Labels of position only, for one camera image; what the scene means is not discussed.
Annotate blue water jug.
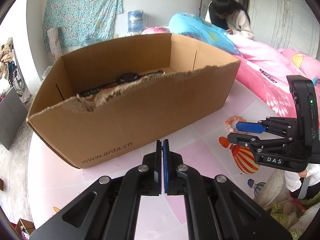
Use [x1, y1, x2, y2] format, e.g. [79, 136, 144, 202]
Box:
[127, 10, 145, 36]

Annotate brown cardboard box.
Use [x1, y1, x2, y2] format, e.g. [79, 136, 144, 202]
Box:
[27, 33, 234, 168]

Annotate white wardrobe doors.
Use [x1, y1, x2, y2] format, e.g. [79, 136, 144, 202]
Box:
[249, 0, 319, 58]

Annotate dark grey cabinet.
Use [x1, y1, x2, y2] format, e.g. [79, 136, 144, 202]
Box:
[0, 87, 27, 150]

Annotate orange pink bead bracelet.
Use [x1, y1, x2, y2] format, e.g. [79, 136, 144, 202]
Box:
[224, 115, 245, 133]

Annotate blue cartoon pillow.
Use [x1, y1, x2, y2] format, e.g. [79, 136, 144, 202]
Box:
[168, 13, 240, 55]

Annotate rolled patterned paper tube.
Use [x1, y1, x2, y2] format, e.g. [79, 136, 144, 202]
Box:
[47, 27, 62, 62]

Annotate small open cardboard box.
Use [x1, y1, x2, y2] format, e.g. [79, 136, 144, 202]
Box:
[15, 218, 35, 240]

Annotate black perforated strap watch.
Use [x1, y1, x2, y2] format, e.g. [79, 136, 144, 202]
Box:
[79, 70, 165, 97]

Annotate turquoise floral wall cloth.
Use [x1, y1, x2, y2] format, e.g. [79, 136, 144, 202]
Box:
[43, 0, 123, 51]

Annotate fluffy green white rug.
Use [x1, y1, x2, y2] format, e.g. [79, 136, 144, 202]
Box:
[254, 164, 319, 239]

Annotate dark haired person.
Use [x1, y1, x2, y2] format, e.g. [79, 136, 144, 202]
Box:
[204, 0, 254, 40]

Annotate hanging clothes pile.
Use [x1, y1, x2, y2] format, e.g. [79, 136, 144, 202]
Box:
[0, 37, 26, 98]

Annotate pink floral quilt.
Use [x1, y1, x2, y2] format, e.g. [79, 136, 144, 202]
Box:
[141, 26, 320, 117]

